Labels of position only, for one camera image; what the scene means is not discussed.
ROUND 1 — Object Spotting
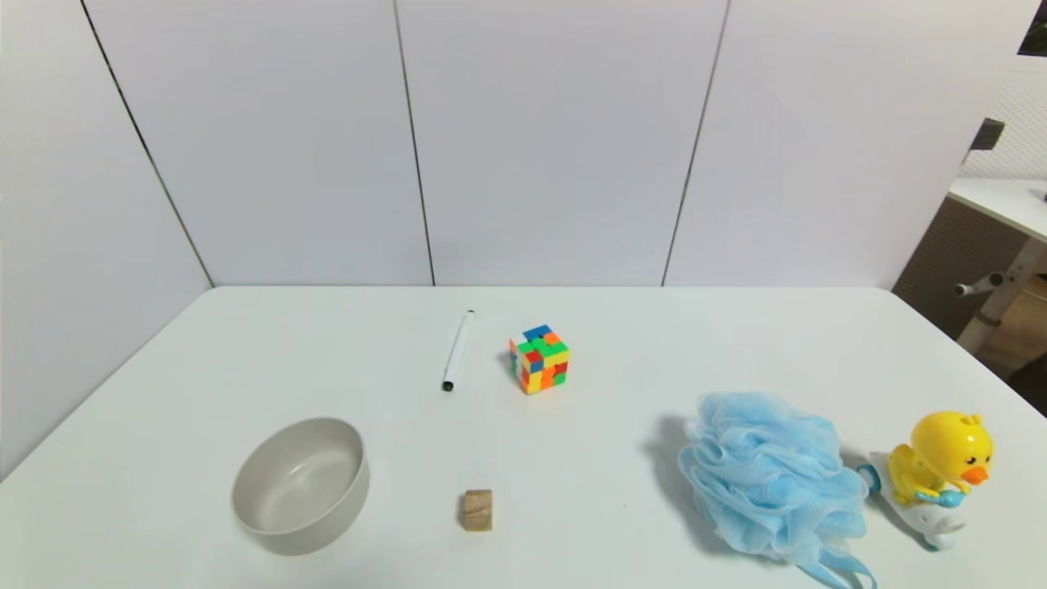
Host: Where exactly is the grey-brown round bowl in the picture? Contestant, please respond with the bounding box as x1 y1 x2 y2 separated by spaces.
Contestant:
231 417 371 557

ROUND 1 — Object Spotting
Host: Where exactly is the small dark wall bracket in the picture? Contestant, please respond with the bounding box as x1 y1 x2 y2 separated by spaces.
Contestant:
970 118 1006 153

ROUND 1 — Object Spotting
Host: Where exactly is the white marker pen black cap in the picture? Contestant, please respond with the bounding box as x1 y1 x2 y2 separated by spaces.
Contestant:
442 310 476 393

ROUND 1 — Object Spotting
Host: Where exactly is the black monitor corner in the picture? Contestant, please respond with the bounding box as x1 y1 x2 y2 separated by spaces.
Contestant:
1018 15 1047 58

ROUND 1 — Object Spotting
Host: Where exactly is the multicoloured puzzle cube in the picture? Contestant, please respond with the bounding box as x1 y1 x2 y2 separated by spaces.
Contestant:
508 324 571 396

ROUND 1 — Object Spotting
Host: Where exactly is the small wooden block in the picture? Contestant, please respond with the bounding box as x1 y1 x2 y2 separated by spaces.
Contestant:
459 489 494 533

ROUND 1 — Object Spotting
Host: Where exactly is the white desk with crank handle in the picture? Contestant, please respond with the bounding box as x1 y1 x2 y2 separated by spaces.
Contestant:
947 177 1047 354

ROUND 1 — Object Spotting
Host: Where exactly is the light blue bath loofah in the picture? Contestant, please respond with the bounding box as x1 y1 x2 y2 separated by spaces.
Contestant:
676 391 878 589

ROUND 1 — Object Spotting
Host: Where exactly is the yellow duck scooter toy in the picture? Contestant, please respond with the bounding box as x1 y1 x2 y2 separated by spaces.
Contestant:
856 411 995 551

